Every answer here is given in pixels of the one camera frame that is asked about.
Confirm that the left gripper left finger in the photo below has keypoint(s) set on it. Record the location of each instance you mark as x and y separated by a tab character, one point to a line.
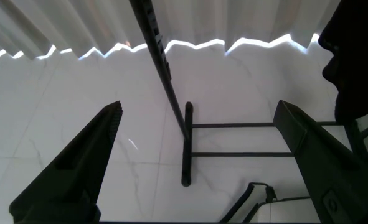
62	193

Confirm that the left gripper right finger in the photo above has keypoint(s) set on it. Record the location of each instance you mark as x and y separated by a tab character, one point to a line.
342	186

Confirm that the black garment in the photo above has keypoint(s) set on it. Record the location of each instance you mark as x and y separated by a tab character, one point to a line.
358	62

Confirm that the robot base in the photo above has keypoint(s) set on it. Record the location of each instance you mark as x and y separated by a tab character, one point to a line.
283	211

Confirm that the black clothes rack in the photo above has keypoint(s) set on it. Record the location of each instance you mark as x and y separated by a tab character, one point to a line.
186	149

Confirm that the white curtain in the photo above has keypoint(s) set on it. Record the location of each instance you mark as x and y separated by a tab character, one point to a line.
233	18

